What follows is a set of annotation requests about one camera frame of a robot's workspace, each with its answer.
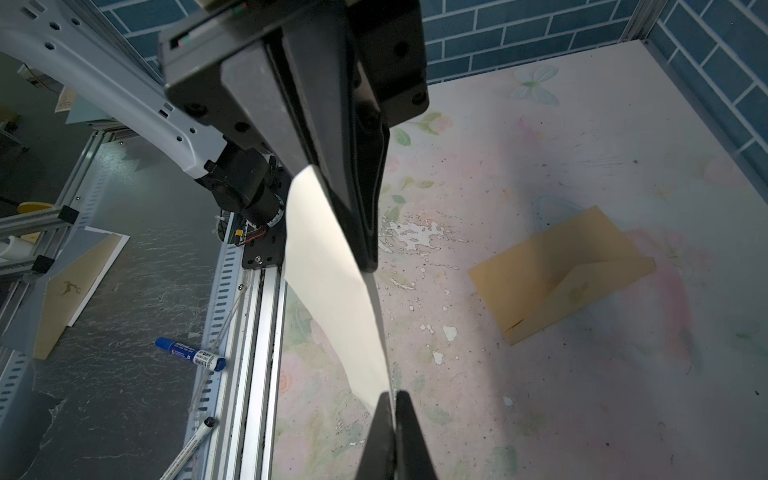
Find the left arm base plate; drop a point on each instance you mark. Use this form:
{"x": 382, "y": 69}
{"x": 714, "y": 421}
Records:
{"x": 262, "y": 246}

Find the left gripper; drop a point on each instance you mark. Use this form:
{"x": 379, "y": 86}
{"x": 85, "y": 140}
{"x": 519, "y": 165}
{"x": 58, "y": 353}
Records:
{"x": 315, "y": 82}

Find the beige letter paper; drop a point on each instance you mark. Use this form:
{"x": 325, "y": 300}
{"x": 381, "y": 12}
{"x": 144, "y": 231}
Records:
{"x": 322, "y": 271}

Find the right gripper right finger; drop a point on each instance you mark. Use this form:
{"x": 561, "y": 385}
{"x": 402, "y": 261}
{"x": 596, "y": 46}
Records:
{"x": 413, "y": 461}

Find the black white marker pen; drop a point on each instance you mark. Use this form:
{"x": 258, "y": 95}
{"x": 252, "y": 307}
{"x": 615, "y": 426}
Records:
{"x": 200, "y": 434}

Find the blue marker pen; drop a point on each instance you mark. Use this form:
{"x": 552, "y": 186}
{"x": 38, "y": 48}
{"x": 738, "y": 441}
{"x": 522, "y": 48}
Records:
{"x": 202, "y": 358}

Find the yellow envelope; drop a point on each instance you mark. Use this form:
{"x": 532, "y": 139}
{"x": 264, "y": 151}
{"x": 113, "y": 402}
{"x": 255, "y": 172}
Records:
{"x": 556, "y": 273}

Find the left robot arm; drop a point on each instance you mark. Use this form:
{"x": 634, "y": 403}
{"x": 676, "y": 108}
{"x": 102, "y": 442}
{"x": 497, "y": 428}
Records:
{"x": 54, "y": 36}

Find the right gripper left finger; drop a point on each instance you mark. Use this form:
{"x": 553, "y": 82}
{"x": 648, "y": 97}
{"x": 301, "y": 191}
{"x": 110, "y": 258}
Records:
{"x": 378, "y": 457}

